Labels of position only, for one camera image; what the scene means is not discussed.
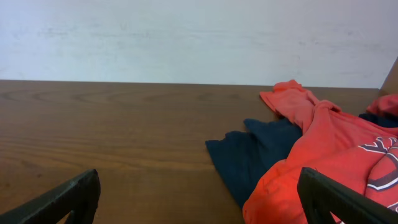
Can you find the red printed t-shirt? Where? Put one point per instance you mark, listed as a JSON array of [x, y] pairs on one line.
[[352, 151]]

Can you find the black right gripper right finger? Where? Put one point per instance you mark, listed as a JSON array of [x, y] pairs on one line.
[[323, 199]]

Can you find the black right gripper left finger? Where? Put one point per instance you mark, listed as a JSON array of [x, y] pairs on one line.
[[76, 199]]

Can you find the dark navy garment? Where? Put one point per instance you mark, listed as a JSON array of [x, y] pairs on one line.
[[242, 158]]

